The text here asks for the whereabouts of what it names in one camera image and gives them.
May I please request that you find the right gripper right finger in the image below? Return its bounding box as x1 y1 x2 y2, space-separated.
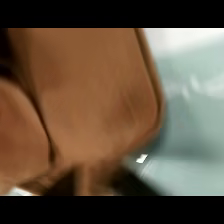
111 163 164 197

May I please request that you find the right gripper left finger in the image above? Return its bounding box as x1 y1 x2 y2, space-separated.
42 169 81 197

